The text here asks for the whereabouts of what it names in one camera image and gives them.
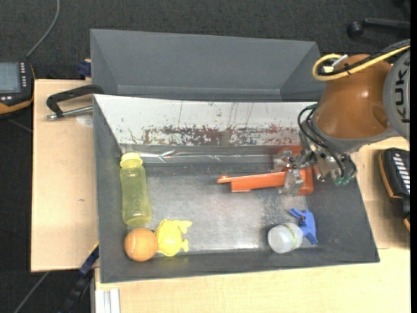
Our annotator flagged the red-brown block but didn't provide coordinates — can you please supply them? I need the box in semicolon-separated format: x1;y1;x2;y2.
216;145;315;196

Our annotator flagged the grey metal bin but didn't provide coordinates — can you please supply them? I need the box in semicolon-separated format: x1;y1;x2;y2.
89;28;381;284

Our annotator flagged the pale wood board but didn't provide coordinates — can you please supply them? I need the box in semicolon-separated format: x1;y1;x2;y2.
30;78;100;273

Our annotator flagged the yellow toy duck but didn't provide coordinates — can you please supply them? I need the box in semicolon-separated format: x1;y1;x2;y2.
154;218;194;258

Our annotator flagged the orange ball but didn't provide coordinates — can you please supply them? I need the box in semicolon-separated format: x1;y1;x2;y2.
123;227;159;262

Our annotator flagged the white spray bottle blue head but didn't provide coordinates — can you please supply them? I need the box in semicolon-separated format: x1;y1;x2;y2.
266;207;319;255

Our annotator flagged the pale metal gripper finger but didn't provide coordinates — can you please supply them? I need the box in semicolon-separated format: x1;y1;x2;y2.
278;169;306;197
272;149;296;173

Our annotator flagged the yellow clear plastic bottle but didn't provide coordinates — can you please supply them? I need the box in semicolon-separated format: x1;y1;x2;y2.
119;151;153;227

